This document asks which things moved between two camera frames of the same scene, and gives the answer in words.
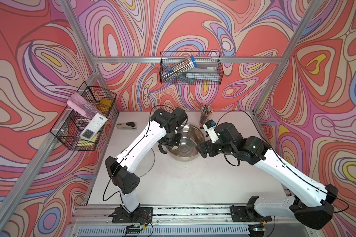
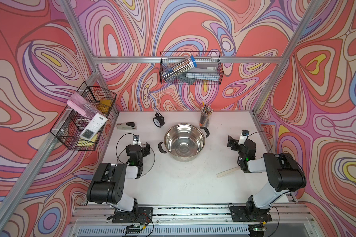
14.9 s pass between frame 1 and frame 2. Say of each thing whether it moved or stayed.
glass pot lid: stayed
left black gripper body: moved
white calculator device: stayed
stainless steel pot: stayed
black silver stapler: stayed
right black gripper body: moved
